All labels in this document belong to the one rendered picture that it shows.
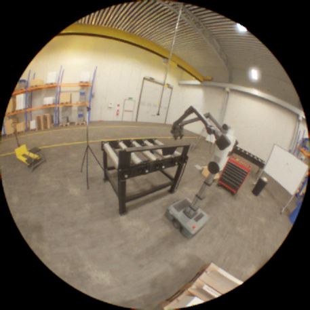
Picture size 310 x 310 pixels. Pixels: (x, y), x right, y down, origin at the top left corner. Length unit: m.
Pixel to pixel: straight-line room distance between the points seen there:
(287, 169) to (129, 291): 5.32
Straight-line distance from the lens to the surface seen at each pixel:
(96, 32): 7.72
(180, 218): 1.77
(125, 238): 1.74
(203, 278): 1.57
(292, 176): 5.10
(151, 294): 1.68
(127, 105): 10.84
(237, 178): 3.24
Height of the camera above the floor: 1.64
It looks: 24 degrees down
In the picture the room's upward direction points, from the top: 12 degrees clockwise
